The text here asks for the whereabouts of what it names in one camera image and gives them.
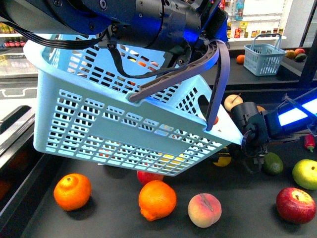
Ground pale peach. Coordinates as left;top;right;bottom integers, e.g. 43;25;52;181
188;193;222;228

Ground knobbed orange front centre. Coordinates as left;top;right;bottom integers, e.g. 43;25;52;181
138;180;177;222

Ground yellow lemon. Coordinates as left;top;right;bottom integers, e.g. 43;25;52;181
213;153;232;167

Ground back shelf fruit pile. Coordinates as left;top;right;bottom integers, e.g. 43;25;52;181
236;48;308;65

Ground small blue basket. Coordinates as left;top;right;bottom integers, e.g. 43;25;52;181
243;33;286;76

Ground red apple front right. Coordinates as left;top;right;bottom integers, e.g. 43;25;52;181
276;187;317;224

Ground large orange front left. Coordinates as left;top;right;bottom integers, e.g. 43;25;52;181
53;173;92;211

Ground red chili pepper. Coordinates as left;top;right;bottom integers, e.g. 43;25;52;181
304;134;316;152

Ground green apple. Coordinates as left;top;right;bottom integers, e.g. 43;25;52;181
292;159;317;190

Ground light blue shopping basket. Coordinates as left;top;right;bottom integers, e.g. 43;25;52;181
24;41;243;177

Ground black shelf upright post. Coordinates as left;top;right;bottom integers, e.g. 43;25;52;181
298;11;317;89

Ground green avocado right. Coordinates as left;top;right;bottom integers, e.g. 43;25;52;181
263;152;284;175

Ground dark red apple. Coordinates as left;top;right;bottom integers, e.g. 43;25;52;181
137;171;164;185

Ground sauce bottles on shelf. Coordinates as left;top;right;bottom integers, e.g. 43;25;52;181
227;21;285;39

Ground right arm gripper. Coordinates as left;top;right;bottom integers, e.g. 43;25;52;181
231;102;269;158

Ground white pear right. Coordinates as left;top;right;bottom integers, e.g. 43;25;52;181
224;94;244;112

